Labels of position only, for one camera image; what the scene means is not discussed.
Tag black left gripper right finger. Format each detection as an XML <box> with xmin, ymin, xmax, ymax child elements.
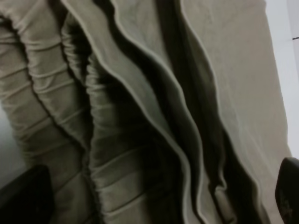
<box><xmin>275</xmin><ymin>157</ymin><xmax>299</xmax><ymax>224</ymax></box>

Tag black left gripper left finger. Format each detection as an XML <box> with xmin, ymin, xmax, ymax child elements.
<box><xmin>0</xmin><ymin>165</ymin><xmax>55</xmax><ymax>224</ymax></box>

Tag khaki shorts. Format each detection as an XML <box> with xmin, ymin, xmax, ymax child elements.
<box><xmin>0</xmin><ymin>0</ymin><xmax>292</xmax><ymax>224</ymax></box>

